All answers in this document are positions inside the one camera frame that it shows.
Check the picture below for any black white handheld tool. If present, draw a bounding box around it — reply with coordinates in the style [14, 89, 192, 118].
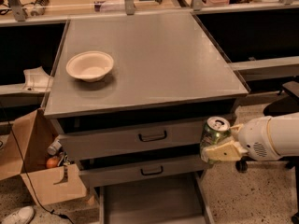
[31, 0, 50, 16]

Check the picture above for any brown cardboard box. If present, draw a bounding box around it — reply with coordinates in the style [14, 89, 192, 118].
[0, 109, 87, 205]

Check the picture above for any grey top drawer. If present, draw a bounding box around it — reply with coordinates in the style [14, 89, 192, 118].
[58, 116, 208, 161]

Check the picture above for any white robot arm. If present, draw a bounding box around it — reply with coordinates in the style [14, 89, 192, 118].
[200, 113, 299, 162]

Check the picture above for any white plastic bracket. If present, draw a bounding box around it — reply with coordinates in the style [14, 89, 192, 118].
[21, 66, 53, 93]

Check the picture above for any grey drawer cabinet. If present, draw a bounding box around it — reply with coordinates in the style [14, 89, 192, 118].
[43, 10, 249, 224]

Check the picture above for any green soda can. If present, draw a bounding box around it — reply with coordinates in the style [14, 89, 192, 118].
[200, 117, 231, 162]

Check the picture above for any grey drawer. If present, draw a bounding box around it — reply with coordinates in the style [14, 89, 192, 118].
[77, 149, 210, 187]
[99, 172, 215, 224]
[58, 116, 208, 161]

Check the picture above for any grey bottom drawer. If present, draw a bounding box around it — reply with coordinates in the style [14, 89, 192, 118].
[99, 172, 215, 224]

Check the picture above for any white paper bowl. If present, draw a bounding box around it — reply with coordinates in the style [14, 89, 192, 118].
[65, 51, 114, 82]

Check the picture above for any black floor cable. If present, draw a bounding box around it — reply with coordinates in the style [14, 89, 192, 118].
[0, 103, 75, 224]

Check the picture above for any white bottle in box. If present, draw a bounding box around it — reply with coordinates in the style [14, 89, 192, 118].
[47, 140, 62, 156]

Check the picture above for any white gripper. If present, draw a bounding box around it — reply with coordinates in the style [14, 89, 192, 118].
[201, 116, 280, 162]

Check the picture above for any grey middle drawer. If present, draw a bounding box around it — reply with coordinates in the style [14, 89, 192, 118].
[77, 149, 210, 187]

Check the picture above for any white sneaker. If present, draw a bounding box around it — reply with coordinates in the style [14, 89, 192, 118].
[1, 206, 35, 224]

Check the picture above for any black office chair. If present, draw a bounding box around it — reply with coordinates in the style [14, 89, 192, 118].
[235, 81, 299, 224]

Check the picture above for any orange fruit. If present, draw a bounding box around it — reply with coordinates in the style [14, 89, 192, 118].
[46, 157, 59, 169]

